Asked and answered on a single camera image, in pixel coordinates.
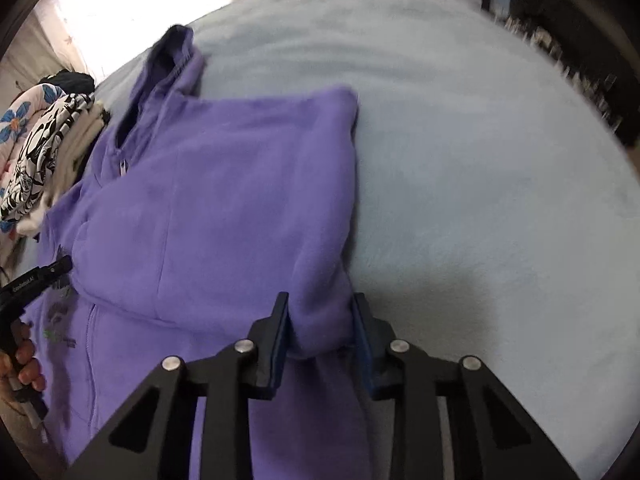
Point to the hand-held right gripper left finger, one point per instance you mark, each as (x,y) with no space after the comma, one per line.
(278,347)

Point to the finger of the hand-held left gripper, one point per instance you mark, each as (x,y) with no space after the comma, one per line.
(57,266)

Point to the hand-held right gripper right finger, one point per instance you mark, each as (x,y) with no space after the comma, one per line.
(366,355)

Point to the purple zip hoodie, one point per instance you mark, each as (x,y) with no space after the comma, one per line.
(225,185)

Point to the person's left hand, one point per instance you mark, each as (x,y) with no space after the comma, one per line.
(24,355)

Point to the black and white patterned cloth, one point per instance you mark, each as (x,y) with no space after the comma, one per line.
(45,145)

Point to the floral curtain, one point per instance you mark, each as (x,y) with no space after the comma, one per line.
(55,45)

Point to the light blue blanket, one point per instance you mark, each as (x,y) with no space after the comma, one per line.
(475,160)

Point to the black piano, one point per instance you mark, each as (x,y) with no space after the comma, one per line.
(575,25)

